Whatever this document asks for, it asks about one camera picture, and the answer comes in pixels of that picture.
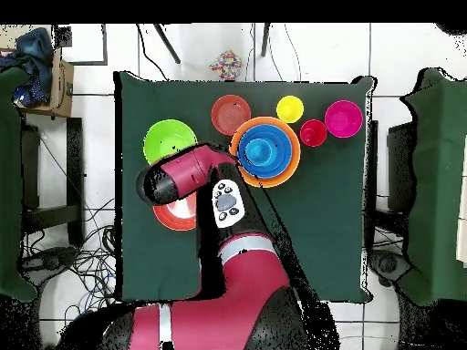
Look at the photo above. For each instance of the pink bowl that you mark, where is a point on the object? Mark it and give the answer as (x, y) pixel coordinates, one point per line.
(343, 119)

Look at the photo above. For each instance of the black stool frame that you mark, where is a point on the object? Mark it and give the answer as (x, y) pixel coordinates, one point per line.
(74, 164)

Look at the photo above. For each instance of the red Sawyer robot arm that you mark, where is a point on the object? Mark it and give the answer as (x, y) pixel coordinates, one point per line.
(237, 291)

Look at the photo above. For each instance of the large orange bowl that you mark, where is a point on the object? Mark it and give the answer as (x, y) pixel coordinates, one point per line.
(273, 183)

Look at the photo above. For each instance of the blue cup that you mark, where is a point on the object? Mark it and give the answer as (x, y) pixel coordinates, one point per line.
(258, 152)

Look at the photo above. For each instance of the wide red bowl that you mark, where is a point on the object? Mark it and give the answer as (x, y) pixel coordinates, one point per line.
(178, 215)

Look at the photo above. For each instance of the small red bowl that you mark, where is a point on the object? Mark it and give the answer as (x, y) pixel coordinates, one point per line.
(231, 115)

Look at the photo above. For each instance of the blue cloth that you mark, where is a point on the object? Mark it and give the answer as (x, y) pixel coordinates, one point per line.
(34, 47)

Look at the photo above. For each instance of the yellow cup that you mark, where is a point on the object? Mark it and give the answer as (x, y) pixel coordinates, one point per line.
(290, 109)

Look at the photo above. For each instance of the black floor frame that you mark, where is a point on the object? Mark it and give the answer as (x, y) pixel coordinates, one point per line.
(104, 43)

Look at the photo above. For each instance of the colourful patterned box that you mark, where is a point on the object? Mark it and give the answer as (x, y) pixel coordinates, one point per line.
(226, 65)

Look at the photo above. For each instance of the dark green tablecloth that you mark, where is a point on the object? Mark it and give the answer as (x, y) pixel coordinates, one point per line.
(328, 237)

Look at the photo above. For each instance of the cardboard box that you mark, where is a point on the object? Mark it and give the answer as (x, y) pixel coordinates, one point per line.
(62, 91)

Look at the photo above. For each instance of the green cloth covered table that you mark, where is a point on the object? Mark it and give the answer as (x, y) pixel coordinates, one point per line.
(9, 182)
(437, 182)

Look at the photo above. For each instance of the small blue bowl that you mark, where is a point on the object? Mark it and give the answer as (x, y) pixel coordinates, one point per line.
(277, 160)

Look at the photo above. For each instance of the red cup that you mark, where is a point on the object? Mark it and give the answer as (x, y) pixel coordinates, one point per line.
(313, 133)

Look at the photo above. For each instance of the large blue bowl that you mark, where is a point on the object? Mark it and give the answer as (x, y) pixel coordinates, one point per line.
(281, 138)

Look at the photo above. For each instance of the black tripod leg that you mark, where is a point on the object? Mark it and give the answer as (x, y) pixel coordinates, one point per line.
(265, 40)
(168, 43)

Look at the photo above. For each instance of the green bowl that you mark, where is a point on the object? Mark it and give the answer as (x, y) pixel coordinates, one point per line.
(168, 136)

